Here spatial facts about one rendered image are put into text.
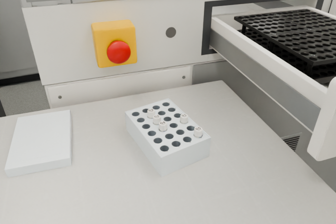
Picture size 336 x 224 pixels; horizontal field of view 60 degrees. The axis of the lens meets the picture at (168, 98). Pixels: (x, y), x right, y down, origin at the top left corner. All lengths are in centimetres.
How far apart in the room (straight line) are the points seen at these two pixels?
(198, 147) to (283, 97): 14
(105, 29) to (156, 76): 17
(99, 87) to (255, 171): 34
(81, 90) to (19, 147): 17
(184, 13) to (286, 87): 25
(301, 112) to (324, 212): 13
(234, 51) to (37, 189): 38
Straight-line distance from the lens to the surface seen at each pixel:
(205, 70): 66
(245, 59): 51
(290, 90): 43
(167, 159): 41
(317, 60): 46
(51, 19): 55
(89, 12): 54
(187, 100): 58
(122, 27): 52
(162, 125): 43
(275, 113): 85
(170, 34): 59
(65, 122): 52
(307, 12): 69
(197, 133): 43
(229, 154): 47
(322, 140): 38
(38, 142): 49
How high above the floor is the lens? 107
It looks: 33 degrees down
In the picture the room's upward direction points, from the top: straight up
